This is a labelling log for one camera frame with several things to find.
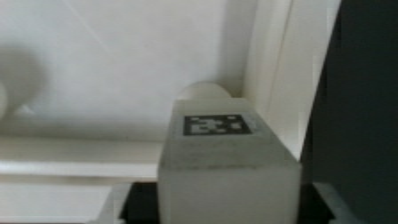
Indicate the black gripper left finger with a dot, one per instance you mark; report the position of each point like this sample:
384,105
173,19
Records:
130,205

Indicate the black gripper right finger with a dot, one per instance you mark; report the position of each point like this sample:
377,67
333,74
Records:
322,208

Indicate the white leg with marker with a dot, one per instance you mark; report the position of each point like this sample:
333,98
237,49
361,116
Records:
228,171

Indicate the white square tabletop panel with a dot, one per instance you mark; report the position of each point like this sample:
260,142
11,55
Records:
102,56

